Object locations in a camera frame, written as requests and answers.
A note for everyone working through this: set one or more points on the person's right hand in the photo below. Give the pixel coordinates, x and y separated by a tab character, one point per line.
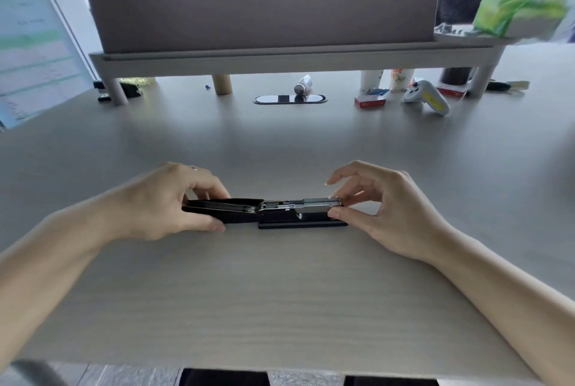
404	215

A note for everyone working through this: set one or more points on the person's left hand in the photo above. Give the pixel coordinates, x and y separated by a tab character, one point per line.
152	206

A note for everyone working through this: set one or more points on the person's right middle finger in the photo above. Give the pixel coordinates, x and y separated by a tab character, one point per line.
359	196

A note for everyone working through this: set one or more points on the person's right thumb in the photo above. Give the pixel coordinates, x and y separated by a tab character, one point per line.
357	216

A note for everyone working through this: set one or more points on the person's left thumb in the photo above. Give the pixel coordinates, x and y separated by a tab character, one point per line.
204	222

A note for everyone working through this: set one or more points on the black stapler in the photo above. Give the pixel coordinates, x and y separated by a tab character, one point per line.
278	213

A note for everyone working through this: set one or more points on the person's right forearm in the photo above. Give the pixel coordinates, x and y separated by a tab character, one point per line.
507	291

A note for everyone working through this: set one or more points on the person's left forearm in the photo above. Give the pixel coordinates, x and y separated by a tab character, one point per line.
49	260

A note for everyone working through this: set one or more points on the red staple box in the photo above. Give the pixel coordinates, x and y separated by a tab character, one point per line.
369	102

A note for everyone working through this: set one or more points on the small blue box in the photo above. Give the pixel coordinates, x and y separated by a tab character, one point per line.
379	91

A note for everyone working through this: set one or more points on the white paper cup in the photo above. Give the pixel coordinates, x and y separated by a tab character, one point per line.
371	79

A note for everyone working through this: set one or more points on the white and yellow controller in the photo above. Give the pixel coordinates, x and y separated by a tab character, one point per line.
426	96

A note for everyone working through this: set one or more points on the printed paper cup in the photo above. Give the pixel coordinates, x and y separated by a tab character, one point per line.
401	79

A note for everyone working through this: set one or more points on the small grey glue tube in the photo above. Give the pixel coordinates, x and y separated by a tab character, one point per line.
303	85

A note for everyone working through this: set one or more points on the wooden peg leg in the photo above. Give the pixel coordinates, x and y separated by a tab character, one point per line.
223	84

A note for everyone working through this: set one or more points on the flat red box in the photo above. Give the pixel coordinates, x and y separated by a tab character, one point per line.
451	91

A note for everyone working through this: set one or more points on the black desk gadget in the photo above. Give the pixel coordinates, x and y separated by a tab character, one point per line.
128	90

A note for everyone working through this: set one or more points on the black cup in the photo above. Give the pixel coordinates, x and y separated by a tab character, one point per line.
457	76

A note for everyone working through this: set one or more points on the yellow-green packet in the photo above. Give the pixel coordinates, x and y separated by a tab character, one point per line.
139	81

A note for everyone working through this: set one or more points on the white desk shelf riser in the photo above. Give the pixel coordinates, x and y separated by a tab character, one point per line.
287	58

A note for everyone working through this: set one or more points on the black and cream utility knife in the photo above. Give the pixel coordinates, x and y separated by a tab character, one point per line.
505	86

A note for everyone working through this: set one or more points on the pile of grey clips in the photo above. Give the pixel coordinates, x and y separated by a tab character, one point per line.
456	30

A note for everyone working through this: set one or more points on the green tissue packet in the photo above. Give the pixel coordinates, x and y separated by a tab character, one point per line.
516	11

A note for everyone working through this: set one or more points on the computer monitor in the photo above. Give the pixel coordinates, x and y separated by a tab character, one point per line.
33	40

